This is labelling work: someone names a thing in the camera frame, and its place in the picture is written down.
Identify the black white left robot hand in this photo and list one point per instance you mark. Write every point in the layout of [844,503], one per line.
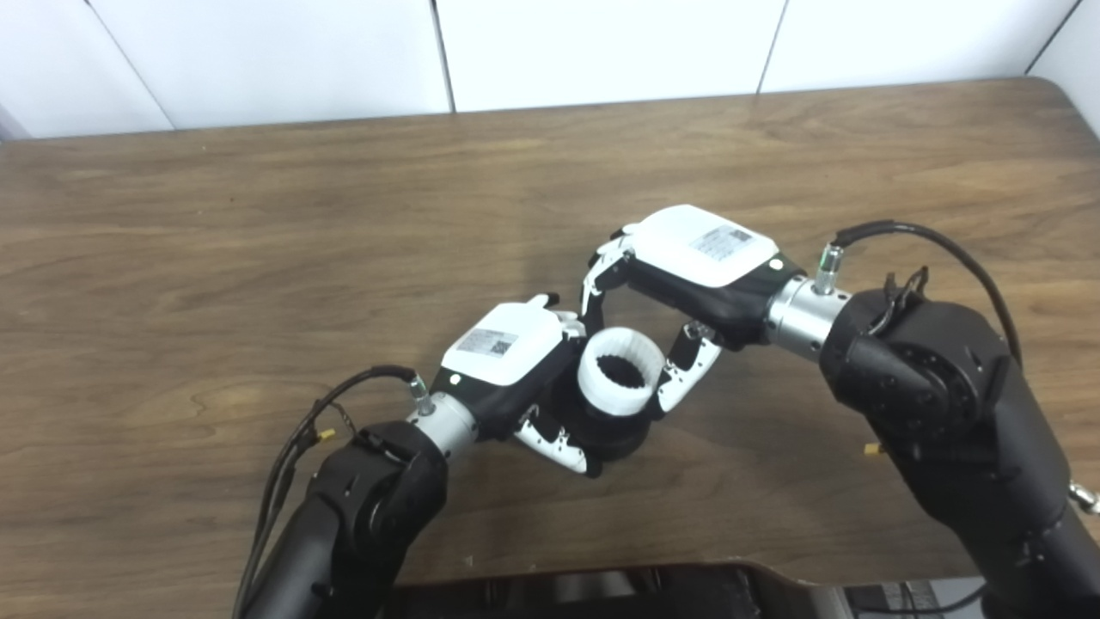
[503,348]

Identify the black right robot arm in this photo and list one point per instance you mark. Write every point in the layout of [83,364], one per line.
[954,404]

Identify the round black stepped part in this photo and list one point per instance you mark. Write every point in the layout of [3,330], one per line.
[614,434]

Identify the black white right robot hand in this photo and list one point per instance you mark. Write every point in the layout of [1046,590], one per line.
[696,249]

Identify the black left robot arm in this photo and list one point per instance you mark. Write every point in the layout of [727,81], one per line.
[369,507]

